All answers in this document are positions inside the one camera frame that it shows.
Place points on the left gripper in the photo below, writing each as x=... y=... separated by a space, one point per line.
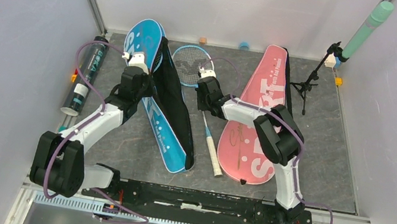
x=150 y=91

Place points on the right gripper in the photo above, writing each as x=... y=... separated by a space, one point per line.
x=201 y=107

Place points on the blue racket cover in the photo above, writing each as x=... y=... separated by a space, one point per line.
x=166 y=109

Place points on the blue badminton racket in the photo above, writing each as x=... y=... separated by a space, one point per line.
x=188 y=59

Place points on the black shuttlecock tube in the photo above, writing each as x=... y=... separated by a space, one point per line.
x=90 y=61

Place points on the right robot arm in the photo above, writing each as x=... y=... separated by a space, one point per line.
x=281 y=141

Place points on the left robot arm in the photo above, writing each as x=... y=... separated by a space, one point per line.
x=58 y=163

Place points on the small tan block at back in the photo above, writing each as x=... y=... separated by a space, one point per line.
x=202 y=40

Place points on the toy blocks at left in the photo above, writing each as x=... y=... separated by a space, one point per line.
x=73 y=77

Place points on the black mini tripod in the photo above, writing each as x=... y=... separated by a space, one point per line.
x=303 y=88

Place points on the small orange block right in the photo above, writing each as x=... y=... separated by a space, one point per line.
x=338 y=81

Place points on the green foam tube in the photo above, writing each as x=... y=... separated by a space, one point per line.
x=376 y=18

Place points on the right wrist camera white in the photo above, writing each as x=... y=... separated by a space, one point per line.
x=206 y=73

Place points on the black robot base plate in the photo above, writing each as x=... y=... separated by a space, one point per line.
x=197 y=207

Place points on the white slotted cable duct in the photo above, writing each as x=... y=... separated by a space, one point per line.
x=94 y=205

